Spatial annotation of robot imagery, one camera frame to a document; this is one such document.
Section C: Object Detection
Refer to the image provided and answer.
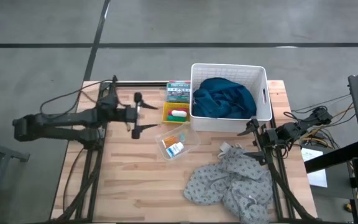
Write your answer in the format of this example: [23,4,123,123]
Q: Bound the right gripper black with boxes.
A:
[237,118,283,166]

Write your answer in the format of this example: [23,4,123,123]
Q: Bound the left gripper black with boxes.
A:
[124,91,160,140]

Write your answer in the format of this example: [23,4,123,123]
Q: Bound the large white plastic basket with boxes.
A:
[189,63,273,133]

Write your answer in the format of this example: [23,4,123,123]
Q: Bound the orange pill bottle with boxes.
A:
[160,135,180,149]

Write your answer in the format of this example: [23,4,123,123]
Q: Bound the white capsule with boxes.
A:
[170,109,188,118]

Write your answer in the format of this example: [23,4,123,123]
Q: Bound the small yellow plastic basket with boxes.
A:
[161,101,191,126]

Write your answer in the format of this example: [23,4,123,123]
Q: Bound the green first aid kit box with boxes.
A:
[165,81,192,105]

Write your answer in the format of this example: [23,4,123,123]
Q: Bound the grey patterned hospital gown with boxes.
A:
[183,142,275,224]

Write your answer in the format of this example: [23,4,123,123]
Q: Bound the dark blue scrub garment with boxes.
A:
[192,77,258,120]

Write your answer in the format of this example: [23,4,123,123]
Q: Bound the clear plastic container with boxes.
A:
[154,123,202,162]

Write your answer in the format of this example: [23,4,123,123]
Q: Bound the white paper sheet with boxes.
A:
[301,147,328,189]

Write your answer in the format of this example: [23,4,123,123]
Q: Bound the black support beam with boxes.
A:
[304,140,358,174]

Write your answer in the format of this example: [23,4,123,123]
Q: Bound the grey metal cart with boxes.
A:
[0,136,30,224]

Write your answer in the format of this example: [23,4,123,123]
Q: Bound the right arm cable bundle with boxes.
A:
[290,94,357,149]

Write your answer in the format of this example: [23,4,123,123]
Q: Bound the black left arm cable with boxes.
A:
[39,79,117,116]

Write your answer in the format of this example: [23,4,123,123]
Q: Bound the brown cable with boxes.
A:
[62,146,85,213]

